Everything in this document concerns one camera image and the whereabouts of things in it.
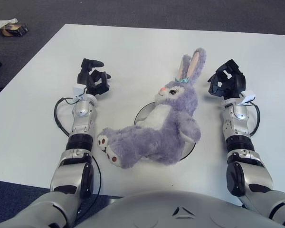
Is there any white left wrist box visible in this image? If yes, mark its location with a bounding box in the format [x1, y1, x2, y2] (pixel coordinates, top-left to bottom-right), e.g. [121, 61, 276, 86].
[72, 83, 87, 97]

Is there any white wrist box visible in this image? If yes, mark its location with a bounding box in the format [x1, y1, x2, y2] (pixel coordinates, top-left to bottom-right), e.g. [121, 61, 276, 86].
[239, 94, 257, 105]
[72, 83, 87, 97]

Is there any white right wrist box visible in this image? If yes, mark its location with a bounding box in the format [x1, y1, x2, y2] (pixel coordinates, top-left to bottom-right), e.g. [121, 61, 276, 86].
[239, 94, 257, 105]

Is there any black cardboard box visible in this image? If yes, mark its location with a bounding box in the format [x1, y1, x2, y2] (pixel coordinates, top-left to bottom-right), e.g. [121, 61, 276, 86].
[1, 23, 29, 38]

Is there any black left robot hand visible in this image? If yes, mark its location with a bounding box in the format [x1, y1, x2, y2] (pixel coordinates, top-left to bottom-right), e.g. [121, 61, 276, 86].
[76, 57, 112, 97]

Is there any white plate with black rim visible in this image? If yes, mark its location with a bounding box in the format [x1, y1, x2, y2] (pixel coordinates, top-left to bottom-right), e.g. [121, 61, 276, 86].
[133, 101, 197, 162]

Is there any grey robot torso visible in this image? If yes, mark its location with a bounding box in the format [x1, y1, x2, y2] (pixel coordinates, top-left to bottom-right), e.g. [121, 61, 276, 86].
[73, 190, 285, 228]

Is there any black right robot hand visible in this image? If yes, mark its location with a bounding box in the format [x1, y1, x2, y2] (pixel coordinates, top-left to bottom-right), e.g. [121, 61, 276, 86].
[207, 59, 247, 101]

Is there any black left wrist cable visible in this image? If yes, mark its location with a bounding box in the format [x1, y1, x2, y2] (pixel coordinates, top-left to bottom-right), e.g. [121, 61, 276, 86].
[53, 89, 87, 137]

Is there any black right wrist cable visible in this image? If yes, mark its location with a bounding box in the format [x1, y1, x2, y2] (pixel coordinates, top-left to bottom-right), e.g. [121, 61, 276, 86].
[248, 102, 261, 137]

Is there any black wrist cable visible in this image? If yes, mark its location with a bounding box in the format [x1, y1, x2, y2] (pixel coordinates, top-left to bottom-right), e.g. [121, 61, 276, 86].
[248, 102, 261, 137]
[53, 89, 87, 137]

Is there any purple plush doll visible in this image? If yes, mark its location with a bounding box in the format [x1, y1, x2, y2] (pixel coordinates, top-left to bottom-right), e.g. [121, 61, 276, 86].
[96, 47, 208, 170]

